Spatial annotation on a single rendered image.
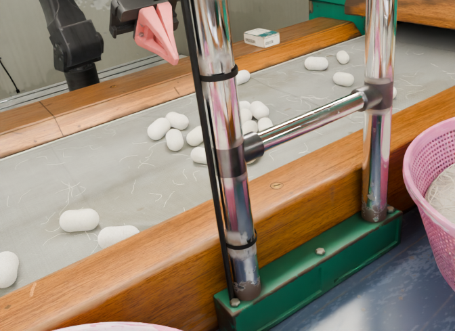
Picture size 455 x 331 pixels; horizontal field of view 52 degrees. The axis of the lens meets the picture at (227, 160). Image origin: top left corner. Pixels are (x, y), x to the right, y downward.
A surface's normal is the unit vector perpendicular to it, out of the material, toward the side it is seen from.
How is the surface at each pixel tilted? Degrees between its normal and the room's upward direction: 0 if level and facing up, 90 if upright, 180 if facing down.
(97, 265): 0
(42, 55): 90
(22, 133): 45
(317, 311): 0
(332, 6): 88
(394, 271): 0
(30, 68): 90
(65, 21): 68
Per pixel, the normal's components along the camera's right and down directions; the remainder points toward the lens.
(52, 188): -0.12, -0.87
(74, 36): 0.60, -0.07
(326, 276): 0.55, 0.34
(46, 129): 0.30, -0.37
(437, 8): -0.81, -0.03
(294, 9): -0.81, 0.36
